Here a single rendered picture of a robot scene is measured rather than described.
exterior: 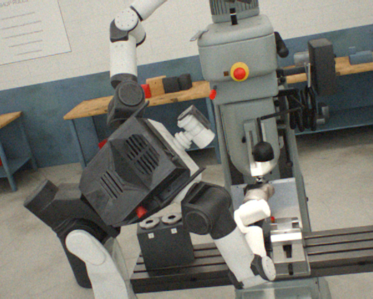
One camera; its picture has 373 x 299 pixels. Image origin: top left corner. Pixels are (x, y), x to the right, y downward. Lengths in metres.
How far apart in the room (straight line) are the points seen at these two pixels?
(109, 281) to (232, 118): 0.73
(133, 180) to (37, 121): 5.57
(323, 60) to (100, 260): 1.18
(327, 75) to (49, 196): 1.20
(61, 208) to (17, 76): 5.37
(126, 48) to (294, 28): 4.56
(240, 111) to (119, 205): 0.62
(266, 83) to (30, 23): 5.17
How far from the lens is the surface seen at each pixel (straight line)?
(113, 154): 1.36
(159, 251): 2.09
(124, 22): 1.62
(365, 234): 2.16
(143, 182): 1.32
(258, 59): 1.57
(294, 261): 1.89
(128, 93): 1.48
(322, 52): 2.01
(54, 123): 6.77
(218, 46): 1.56
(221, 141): 2.27
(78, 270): 3.83
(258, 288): 2.06
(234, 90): 1.68
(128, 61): 1.58
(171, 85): 5.64
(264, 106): 1.74
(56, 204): 1.52
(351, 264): 2.05
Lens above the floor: 2.06
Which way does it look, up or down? 19 degrees down
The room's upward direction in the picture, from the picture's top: 12 degrees counter-clockwise
